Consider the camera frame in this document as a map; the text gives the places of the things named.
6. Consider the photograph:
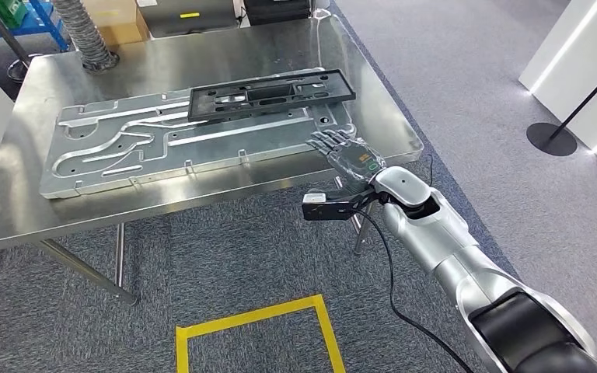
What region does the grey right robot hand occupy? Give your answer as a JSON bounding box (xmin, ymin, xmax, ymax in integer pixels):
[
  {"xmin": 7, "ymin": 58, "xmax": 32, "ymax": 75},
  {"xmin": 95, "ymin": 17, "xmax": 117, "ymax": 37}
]
[{"xmin": 305, "ymin": 128, "xmax": 387, "ymax": 187}]

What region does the black plastic panel part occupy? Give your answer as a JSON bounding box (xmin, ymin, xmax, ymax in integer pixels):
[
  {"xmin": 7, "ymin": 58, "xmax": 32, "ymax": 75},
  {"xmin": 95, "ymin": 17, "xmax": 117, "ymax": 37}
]
[{"xmin": 187, "ymin": 68, "xmax": 357, "ymax": 124}]

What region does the stainless steel workbench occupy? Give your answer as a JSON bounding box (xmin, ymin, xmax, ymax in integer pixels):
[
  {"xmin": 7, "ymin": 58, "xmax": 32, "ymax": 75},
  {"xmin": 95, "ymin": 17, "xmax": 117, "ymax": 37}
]
[{"xmin": 0, "ymin": 15, "xmax": 426, "ymax": 305}]

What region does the blue metal shelf rack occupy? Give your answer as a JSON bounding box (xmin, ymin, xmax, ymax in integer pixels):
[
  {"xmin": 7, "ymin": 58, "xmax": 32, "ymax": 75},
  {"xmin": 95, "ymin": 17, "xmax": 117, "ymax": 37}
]
[{"xmin": 0, "ymin": 0, "xmax": 70, "ymax": 53}]

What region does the black equipment case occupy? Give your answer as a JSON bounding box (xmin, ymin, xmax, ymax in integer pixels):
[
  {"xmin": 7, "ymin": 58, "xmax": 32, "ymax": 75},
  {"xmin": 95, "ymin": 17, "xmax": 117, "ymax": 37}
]
[{"xmin": 243, "ymin": 0, "xmax": 312, "ymax": 26}]

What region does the yellow floor tape square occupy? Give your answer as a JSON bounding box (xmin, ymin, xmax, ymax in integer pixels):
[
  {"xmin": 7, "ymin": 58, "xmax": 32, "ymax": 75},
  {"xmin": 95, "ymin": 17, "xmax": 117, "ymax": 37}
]
[{"xmin": 176, "ymin": 294, "xmax": 347, "ymax": 373}]

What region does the grey laptop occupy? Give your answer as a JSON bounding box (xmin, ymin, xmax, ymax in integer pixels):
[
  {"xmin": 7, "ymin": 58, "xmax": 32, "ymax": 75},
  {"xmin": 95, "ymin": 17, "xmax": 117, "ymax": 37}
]
[{"xmin": 136, "ymin": 0, "xmax": 243, "ymax": 40}]

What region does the stamped grey metal plate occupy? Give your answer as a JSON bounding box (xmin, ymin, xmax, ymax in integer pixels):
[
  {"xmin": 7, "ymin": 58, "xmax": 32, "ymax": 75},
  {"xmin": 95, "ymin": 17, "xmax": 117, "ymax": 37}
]
[{"xmin": 39, "ymin": 68, "xmax": 358, "ymax": 200}]

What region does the white plinth with light strip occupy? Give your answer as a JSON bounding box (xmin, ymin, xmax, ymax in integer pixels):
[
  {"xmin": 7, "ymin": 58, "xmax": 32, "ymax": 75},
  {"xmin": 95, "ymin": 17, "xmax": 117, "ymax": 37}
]
[{"xmin": 518, "ymin": 0, "xmax": 597, "ymax": 172}]

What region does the brown cardboard box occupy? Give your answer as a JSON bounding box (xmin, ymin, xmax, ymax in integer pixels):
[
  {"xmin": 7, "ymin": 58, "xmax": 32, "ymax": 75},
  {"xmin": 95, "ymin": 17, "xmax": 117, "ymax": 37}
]
[{"xmin": 81, "ymin": 0, "xmax": 150, "ymax": 47}]

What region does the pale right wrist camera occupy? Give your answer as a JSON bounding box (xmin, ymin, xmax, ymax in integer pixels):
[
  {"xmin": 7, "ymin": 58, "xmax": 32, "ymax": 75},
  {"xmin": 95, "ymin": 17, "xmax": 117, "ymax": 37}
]
[{"xmin": 301, "ymin": 191, "xmax": 377, "ymax": 222}]

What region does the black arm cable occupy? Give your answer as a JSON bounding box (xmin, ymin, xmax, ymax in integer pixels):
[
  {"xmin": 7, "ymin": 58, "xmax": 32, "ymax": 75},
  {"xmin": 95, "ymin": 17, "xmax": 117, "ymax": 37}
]
[{"xmin": 352, "ymin": 205, "xmax": 477, "ymax": 373}]

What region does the black stanchion post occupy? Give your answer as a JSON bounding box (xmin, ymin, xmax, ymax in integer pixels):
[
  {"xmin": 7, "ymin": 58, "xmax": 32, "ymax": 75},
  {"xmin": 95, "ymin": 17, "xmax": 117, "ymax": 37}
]
[
  {"xmin": 0, "ymin": 0, "xmax": 42, "ymax": 83},
  {"xmin": 526, "ymin": 51, "xmax": 597, "ymax": 157}
]

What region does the grey flexible duct hose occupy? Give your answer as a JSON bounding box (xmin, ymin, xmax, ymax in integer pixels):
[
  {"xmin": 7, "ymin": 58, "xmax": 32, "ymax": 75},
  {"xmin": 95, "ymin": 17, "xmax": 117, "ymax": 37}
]
[{"xmin": 51, "ymin": 0, "xmax": 120, "ymax": 73}]

